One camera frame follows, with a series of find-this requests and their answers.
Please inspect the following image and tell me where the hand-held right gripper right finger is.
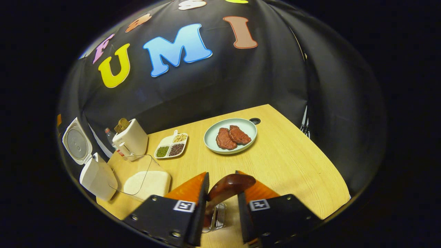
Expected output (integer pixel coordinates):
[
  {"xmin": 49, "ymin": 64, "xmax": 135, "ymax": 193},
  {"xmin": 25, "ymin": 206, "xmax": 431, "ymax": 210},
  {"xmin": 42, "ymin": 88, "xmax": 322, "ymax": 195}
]
[{"xmin": 236, "ymin": 170, "xmax": 322, "ymax": 247}]

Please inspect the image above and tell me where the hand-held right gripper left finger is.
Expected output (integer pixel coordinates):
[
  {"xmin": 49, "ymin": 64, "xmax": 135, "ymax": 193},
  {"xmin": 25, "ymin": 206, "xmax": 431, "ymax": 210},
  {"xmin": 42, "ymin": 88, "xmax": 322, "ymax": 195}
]
[{"xmin": 123, "ymin": 172, "xmax": 210, "ymax": 248}]

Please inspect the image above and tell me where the clear chopstick holder tray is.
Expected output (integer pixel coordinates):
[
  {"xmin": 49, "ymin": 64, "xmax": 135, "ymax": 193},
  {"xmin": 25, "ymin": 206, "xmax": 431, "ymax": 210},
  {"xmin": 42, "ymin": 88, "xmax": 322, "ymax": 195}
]
[{"xmin": 203, "ymin": 203, "xmax": 227, "ymax": 233}]

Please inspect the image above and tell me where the brown wooden spoon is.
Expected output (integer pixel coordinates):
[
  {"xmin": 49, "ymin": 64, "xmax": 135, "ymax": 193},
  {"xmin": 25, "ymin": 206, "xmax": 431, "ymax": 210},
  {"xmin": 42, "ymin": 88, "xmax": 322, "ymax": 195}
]
[{"xmin": 203, "ymin": 174, "xmax": 257, "ymax": 229}]

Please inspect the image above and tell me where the rice box with clear lid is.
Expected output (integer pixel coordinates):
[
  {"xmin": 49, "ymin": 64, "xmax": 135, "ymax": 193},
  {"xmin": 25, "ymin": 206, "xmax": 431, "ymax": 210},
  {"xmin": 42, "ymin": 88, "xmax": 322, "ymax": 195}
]
[{"xmin": 109, "ymin": 154, "xmax": 172, "ymax": 202}]

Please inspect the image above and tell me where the white rice cooker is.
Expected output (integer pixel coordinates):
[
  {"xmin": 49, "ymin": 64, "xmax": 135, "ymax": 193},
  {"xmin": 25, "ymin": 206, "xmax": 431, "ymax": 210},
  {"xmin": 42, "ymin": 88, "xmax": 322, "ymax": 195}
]
[{"xmin": 62, "ymin": 117, "xmax": 118, "ymax": 202}]

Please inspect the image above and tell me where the pale green plate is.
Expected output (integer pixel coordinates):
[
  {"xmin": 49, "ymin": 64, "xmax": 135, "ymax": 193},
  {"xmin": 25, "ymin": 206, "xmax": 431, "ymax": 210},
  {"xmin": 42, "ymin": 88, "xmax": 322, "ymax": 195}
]
[{"xmin": 204, "ymin": 118, "xmax": 258, "ymax": 155}]

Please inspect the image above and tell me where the red raw steak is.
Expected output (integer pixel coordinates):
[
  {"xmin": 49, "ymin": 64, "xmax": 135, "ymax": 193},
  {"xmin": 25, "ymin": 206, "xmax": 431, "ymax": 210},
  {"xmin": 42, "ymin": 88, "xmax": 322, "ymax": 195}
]
[
  {"xmin": 216, "ymin": 127, "xmax": 238, "ymax": 150},
  {"xmin": 229, "ymin": 125, "xmax": 252, "ymax": 145}
]

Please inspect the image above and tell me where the white divided bean dish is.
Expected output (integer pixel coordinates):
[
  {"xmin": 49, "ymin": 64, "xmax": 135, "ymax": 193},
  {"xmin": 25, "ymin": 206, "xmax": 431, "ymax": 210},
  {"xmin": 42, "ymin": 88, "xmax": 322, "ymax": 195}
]
[{"xmin": 154, "ymin": 130, "xmax": 188, "ymax": 159}]

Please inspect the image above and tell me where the white toaster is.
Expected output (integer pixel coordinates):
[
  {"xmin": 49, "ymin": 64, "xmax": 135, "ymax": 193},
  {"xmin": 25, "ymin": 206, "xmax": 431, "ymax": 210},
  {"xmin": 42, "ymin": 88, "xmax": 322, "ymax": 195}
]
[{"xmin": 112, "ymin": 118, "xmax": 149, "ymax": 161}]

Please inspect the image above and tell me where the black tripod stand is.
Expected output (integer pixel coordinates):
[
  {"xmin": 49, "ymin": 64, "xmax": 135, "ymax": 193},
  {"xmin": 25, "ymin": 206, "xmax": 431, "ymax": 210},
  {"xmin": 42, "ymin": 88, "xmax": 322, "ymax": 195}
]
[{"xmin": 299, "ymin": 105, "xmax": 311, "ymax": 139}]

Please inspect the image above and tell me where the clear plastic water bottle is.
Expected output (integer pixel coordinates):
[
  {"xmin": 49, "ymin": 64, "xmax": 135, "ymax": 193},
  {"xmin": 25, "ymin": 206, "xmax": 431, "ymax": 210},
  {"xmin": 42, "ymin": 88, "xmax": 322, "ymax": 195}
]
[{"xmin": 104, "ymin": 128, "xmax": 125, "ymax": 158}]

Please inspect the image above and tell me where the black backdrop cloth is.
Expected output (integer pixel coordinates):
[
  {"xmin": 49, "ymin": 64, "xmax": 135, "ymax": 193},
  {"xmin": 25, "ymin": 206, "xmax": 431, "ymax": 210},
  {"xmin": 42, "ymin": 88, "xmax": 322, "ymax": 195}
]
[{"xmin": 57, "ymin": 0, "xmax": 388, "ymax": 207}]

